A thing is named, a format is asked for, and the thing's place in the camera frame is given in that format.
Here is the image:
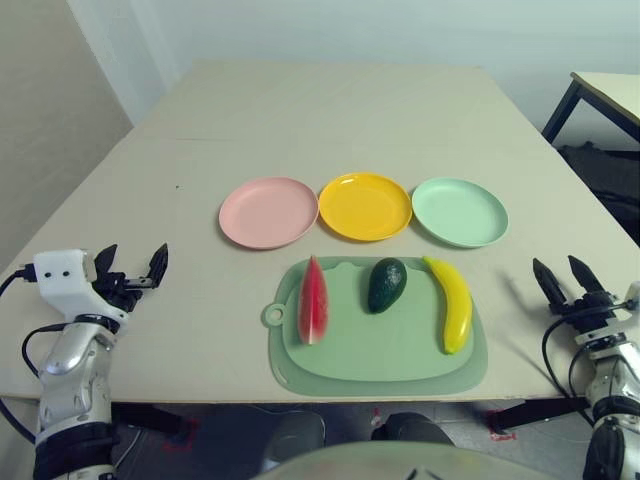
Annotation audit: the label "toy watermelon slice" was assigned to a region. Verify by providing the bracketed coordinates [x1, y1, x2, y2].
[297, 255, 332, 346]

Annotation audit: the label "grey left robot leg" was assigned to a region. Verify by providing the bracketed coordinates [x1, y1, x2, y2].
[264, 410, 327, 471]

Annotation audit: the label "pink round plate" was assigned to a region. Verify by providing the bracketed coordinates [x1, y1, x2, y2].
[217, 175, 320, 251]

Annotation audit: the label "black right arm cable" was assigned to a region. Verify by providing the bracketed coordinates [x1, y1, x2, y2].
[542, 299, 631, 401]

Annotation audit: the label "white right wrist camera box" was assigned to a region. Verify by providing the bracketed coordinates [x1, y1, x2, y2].
[624, 281, 640, 321]

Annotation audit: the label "red floor tape mark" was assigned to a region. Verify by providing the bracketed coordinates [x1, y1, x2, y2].
[487, 408, 517, 442]

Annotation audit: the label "beige side table black legs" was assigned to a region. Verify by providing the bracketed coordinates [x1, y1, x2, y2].
[542, 71, 640, 151]

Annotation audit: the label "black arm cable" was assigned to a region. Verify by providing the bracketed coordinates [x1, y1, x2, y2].
[0, 263, 69, 379]
[542, 299, 631, 401]

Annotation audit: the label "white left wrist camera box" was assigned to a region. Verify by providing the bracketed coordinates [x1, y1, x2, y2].
[32, 248, 126, 321]

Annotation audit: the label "green cutting board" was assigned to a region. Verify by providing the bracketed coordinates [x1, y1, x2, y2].
[260, 255, 489, 398]

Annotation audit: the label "yellow toy banana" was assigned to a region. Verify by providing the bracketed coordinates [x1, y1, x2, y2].
[422, 255, 474, 356]

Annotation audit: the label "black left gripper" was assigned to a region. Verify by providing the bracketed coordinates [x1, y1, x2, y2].
[92, 242, 170, 314]

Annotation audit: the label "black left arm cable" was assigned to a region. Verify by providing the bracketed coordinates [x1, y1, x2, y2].
[0, 263, 69, 379]

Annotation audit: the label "grey-green robot torso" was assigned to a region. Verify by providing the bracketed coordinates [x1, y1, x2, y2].
[272, 439, 551, 480]

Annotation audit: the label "dark green toy avocado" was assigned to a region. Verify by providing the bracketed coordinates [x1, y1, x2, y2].
[367, 257, 408, 315]

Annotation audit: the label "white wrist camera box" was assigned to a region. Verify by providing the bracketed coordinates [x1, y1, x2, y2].
[32, 248, 126, 321]
[624, 281, 640, 321]

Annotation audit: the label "mint green round plate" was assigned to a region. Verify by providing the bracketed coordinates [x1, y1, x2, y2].
[410, 176, 510, 250]

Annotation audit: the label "dark right robot leg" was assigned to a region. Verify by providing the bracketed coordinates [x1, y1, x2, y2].
[370, 411, 456, 448]

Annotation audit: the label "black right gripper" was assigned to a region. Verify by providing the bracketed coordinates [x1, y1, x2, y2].
[532, 255, 630, 337]

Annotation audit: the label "yellow round plate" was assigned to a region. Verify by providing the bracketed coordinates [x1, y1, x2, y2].
[318, 172, 414, 244]

